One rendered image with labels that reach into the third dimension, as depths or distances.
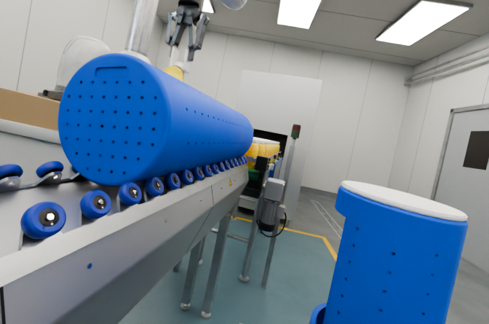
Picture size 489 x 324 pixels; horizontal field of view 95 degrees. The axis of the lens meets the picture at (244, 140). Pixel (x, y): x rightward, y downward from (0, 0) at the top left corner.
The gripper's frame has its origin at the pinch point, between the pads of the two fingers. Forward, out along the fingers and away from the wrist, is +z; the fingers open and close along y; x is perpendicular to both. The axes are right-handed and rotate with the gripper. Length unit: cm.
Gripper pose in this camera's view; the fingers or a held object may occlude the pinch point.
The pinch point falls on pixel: (180, 60)
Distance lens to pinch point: 76.4
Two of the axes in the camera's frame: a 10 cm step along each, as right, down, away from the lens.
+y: 9.5, 2.0, -2.3
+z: -1.9, 9.8, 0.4
